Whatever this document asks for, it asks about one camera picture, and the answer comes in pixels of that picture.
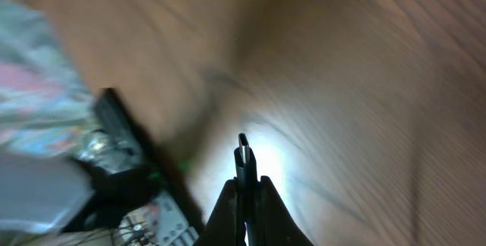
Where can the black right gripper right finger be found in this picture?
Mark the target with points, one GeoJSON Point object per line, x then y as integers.
{"type": "Point", "coordinates": [274, 225]}

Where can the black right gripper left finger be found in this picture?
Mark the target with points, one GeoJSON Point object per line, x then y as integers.
{"type": "Point", "coordinates": [223, 228]}

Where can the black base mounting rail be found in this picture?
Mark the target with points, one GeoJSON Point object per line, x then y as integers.
{"type": "Point", "coordinates": [165, 210]}

